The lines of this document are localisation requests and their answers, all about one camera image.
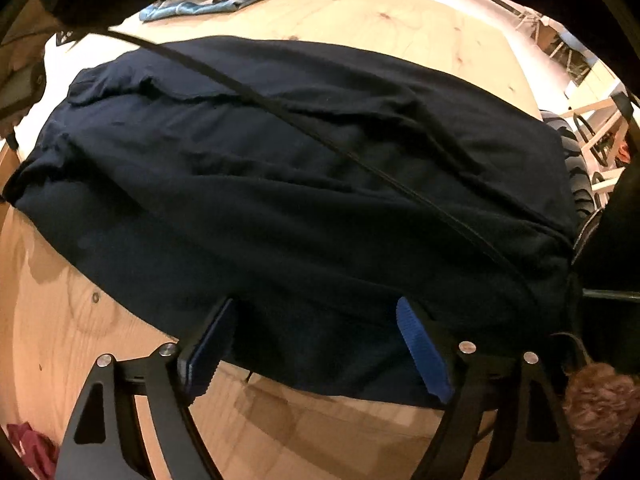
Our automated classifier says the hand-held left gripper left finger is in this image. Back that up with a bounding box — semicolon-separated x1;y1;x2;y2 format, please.
54;296;237;480

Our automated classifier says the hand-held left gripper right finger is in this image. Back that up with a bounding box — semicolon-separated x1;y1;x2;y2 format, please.
395;296;583;480

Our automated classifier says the navy t-shirt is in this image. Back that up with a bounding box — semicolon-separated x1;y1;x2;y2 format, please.
2;35;581;408

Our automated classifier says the orange knit scarf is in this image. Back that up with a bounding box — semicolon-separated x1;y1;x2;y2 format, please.
562;362;640;480

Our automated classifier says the maroon garment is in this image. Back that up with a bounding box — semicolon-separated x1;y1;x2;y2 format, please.
5;422;60;480

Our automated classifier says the person's black jacket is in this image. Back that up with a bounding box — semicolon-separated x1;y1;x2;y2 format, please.
570;160;640;376

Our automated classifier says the person's right leg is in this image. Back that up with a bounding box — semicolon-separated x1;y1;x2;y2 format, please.
540;110;598;226

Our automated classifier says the light wooden frame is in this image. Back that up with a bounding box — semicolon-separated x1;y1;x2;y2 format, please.
570;92;636;196

